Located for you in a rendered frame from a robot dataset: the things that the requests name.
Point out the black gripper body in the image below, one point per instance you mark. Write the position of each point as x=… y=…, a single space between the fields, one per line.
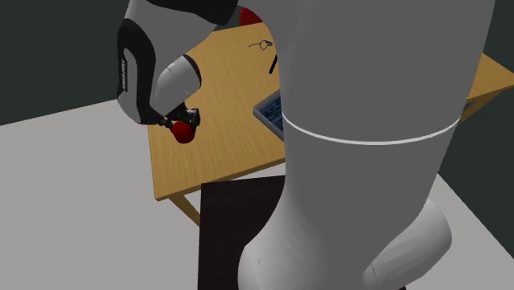
x=185 y=115

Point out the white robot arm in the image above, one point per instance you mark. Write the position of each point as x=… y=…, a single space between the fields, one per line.
x=353 y=80

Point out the red ball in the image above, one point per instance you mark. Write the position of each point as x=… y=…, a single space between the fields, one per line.
x=184 y=133

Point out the wooden table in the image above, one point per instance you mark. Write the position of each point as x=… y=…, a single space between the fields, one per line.
x=225 y=100

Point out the black pen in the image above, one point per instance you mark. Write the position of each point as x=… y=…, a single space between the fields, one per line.
x=273 y=64

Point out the red round object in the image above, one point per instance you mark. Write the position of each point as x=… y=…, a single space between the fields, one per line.
x=249 y=17

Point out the dark robot stand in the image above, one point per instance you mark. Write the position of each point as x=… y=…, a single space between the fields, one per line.
x=229 y=225

